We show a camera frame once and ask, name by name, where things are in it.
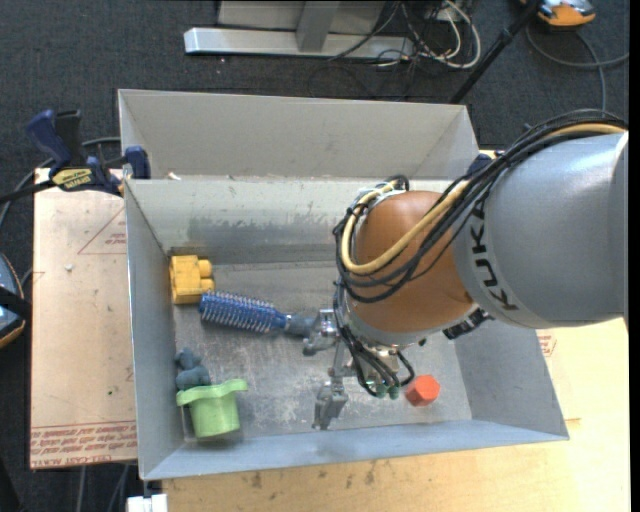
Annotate blue hair brush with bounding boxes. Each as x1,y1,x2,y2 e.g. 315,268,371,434
198,291,318,338

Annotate green plastic cup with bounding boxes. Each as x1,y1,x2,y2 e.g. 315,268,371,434
175,378,249,442

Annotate grey metal bin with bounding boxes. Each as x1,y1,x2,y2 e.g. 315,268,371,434
117,88,570,482

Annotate grey-blue toy animal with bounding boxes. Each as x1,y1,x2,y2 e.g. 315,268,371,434
173,347,212,392

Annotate black cylinder on white bracket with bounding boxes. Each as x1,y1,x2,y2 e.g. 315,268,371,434
441,308,489,341

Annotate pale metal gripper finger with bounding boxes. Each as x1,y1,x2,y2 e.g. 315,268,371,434
311,380,350,432
301,308,343,357

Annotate orange-red hexagonal block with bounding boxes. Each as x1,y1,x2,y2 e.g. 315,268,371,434
404,374,443,408

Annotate yellow toy block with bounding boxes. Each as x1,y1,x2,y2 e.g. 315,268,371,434
168,254,216,306

